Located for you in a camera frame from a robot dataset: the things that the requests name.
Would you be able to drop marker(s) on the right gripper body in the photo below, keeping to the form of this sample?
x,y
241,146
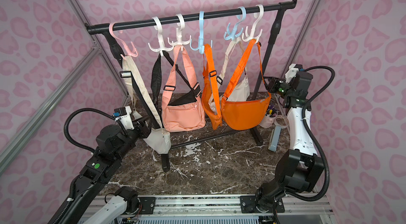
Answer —
x,y
273,85

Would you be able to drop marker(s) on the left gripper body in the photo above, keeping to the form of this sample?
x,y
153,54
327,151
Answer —
x,y
141,127

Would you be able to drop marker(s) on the cream white crescent bag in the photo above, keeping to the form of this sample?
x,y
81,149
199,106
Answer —
x,y
242,90

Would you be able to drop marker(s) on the large orange crescent bag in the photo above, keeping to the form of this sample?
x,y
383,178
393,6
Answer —
x,y
243,115

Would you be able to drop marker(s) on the pink shoulder bag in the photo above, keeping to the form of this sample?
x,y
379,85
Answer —
x,y
185,113

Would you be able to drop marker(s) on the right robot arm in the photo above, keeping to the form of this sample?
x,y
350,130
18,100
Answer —
x,y
303,171

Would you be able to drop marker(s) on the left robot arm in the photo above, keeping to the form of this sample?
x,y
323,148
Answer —
x,y
113,143

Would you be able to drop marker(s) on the white plastic hook right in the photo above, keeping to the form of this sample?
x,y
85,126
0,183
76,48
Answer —
x,y
248,36

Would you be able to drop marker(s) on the white plastic hook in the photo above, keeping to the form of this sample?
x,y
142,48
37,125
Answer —
x,y
162,47
248,36
181,26

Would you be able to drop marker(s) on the black sling bag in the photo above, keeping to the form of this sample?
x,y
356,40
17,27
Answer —
x,y
156,82

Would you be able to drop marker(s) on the light blue hook right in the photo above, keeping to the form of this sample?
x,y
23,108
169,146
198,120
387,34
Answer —
x,y
236,31

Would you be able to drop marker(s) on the light blue hook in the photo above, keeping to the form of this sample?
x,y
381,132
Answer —
x,y
201,44
236,31

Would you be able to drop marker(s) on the small orange sling bag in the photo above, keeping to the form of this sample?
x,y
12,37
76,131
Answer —
x,y
210,95

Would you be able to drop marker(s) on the pink plastic hook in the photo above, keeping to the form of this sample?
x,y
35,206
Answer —
x,y
128,50

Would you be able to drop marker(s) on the light blue hook left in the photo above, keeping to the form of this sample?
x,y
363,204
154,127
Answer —
x,y
201,44

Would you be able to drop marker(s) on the pink pen cup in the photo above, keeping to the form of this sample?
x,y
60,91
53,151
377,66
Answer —
x,y
269,117

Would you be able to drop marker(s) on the grey blue flat box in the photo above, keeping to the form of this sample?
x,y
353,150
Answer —
x,y
274,138

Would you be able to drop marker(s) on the black garment rack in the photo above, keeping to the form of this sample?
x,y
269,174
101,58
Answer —
x,y
115,49

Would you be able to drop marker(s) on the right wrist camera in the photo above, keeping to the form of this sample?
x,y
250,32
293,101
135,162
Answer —
x,y
292,71

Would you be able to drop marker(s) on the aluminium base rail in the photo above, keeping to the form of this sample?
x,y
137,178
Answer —
x,y
205,209

